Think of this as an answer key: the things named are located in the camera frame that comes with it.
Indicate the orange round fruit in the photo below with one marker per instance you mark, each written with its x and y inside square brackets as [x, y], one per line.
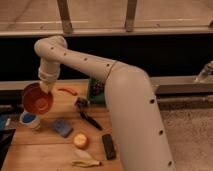
[80, 141]

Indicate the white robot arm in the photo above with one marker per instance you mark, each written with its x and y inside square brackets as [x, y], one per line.
[130, 99]

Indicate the red bowl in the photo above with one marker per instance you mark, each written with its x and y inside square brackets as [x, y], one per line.
[34, 100]

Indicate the green plastic tray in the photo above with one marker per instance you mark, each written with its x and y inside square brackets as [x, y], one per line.
[99, 99]

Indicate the dark grape bunch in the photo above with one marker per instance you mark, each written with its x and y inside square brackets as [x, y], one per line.
[97, 88]

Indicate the black handled brush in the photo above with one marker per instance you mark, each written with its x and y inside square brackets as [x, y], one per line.
[82, 105]

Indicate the blue sponge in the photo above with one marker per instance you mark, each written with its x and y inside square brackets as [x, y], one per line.
[62, 127]

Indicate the cream soft gripper tip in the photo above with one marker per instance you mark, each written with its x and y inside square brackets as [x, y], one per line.
[46, 87]

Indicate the black remote control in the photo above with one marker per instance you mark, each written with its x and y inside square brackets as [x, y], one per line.
[109, 147]

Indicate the blue and white cup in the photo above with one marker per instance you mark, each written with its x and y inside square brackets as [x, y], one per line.
[30, 120]

